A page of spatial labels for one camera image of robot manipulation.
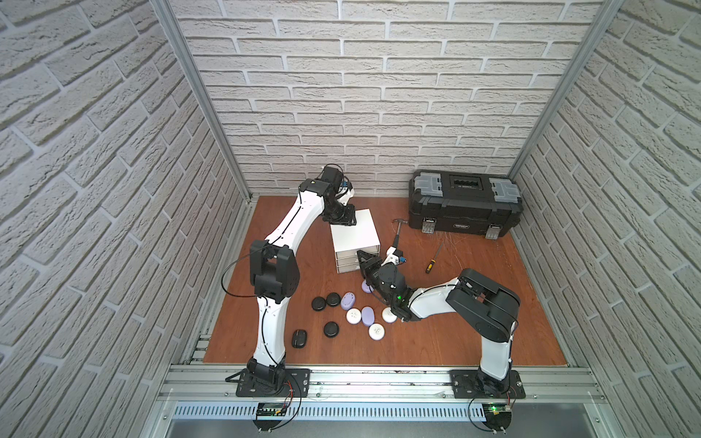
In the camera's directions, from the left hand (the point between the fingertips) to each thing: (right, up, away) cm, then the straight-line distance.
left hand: (356, 218), depth 91 cm
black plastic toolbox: (+39, +6, +6) cm, 40 cm away
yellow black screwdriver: (+28, -16, +6) cm, 33 cm away
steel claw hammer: (+17, -1, +19) cm, 26 cm away
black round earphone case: (-12, -28, -4) cm, 31 cm away
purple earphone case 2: (+4, -31, -7) cm, 32 cm away
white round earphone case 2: (+6, -35, -10) cm, 37 cm away
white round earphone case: (-1, -31, -7) cm, 32 cm away
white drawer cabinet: (-2, -7, -3) cm, 8 cm away
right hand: (0, -11, -5) cm, 12 cm away
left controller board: (-23, -53, -19) cm, 61 cm away
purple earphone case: (-3, -27, -4) cm, 28 cm away
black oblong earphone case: (-17, -37, -12) cm, 42 cm away
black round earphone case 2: (-7, -35, -10) cm, 37 cm away
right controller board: (+38, -53, -22) cm, 68 cm away
